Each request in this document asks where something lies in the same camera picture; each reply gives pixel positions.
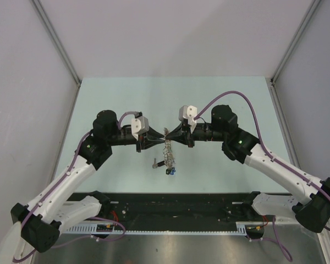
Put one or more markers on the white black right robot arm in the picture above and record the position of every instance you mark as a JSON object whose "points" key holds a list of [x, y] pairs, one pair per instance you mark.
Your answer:
{"points": [[308, 201]]}

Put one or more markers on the white slotted cable duct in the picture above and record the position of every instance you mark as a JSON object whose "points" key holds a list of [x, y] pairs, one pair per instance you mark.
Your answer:
{"points": [[112, 229]]}

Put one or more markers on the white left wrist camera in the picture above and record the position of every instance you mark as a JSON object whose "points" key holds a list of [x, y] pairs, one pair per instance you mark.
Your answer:
{"points": [[139, 126]]}

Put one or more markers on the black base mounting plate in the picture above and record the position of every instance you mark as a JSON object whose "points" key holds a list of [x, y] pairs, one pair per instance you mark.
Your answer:
{"points": [[181, 212]]}

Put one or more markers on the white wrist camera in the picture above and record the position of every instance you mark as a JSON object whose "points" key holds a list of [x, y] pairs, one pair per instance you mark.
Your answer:
{"points": [[188, 113], [139, 126]]}

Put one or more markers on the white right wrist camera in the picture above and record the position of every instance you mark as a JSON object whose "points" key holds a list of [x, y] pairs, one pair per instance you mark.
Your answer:
{"points": [[188, 113]]}

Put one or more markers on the aluminium frame rail right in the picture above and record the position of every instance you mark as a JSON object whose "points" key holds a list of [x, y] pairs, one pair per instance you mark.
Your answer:
{"points": [[305, 22]]}

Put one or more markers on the silver key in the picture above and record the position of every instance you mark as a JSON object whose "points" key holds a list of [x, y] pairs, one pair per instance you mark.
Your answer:
{"points": [[154, 165]]}

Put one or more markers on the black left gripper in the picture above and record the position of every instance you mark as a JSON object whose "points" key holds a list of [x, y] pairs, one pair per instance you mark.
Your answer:
{"points": [[152, 137]]}

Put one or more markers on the aluminium frame rail left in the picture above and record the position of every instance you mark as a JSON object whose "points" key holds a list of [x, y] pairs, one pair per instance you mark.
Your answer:
{"points": [[52, 34]]}

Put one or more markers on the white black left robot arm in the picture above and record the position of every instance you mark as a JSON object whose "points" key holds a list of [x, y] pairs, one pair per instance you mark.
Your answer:
{"points": [[42, 219]]}

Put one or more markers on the aluminium frame rail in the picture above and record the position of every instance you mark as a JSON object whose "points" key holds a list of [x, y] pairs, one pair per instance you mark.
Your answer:
{"points": [[52, 34], [305, 22]]}

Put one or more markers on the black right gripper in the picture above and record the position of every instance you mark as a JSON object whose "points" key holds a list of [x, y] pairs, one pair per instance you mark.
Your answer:
{"points": [[182, 135]]}

